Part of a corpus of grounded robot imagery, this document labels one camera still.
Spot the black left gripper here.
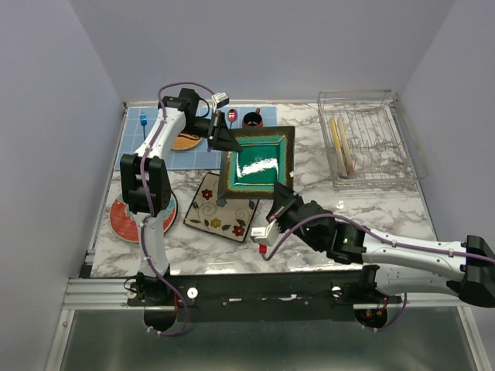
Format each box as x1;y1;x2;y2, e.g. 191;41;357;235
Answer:
181;111;243;154

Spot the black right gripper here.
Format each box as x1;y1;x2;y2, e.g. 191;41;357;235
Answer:
266;179;323;250

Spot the white floral plate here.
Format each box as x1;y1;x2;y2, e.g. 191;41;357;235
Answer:
184;172;259;243

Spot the teal and red plate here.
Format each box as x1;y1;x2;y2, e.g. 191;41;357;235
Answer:
109;193;178;243

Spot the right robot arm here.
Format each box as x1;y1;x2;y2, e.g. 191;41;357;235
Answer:
267;182;494;308

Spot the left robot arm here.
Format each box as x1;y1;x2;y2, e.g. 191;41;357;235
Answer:
120;82;242;305

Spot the iridescent spoon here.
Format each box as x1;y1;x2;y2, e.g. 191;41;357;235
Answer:
227;108;238;128

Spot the brown ceramic mug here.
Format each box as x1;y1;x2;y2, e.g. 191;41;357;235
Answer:
241;108;264;128

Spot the woven wicker coaster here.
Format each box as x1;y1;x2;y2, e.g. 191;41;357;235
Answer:
172;134;202;151

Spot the brown rimmed plate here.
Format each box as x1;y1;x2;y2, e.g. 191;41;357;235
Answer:
337;117;356;179

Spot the yellow rimmed plate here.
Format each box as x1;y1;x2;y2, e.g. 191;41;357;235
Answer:
329;117;347;178

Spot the blue fork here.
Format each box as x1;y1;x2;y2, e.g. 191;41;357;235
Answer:
139;112;148;141

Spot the blue grid placemat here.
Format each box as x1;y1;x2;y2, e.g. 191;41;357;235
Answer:
114;105;278;171

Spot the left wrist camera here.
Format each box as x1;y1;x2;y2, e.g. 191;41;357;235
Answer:
211;92;230;113

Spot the wire dish rack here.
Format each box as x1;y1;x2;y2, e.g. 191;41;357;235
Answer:
317;89;428;191

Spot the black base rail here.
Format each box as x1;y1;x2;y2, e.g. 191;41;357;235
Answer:
128;268;401;323

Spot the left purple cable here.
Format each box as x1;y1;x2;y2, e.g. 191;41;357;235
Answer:
138;80;217;337

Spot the aluminium frame extrusion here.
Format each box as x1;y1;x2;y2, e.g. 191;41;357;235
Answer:
62;278;128;311

